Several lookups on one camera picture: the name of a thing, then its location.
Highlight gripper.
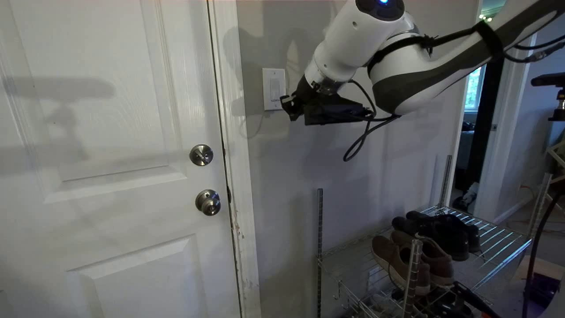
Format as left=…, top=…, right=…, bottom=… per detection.
left=280, top=74, right=320, bottom=122

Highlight silver deadbolt lock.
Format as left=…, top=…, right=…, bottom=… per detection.
left=189, top=144, right=215, bottom=167

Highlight silver door knob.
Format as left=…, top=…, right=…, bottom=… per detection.
left=195, top=189, right=222, bottom=217

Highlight window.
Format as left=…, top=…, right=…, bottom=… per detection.
left=464, top=65, right=486, bottom=111

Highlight brown shoe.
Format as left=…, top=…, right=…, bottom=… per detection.
left=371, top=235, right=431, bottom=297
left=390, top=230, right=455, bottom=286

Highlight white panel door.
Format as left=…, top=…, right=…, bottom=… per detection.
left=0, top=0, right=242, bottom=318

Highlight black shoe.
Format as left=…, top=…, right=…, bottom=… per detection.
left=391, top=216, right=470, bottom=261
left=406, top=210, right=482, bottom=254

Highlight white light switch plate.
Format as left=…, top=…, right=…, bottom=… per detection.
left=262, top=68, right=287, bottom=111

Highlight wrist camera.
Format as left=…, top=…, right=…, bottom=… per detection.
left=304, top=94, right=368, bottom=126

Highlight chrome wire shelf rack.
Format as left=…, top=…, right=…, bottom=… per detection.
left=315, top=155, right=553, bottom=318

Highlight camera on mount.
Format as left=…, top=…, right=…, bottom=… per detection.
left=530, top=72, right=565, bottom=122

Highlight black cable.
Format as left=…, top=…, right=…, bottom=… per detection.
left=522, top=189, right=565, bottom=318

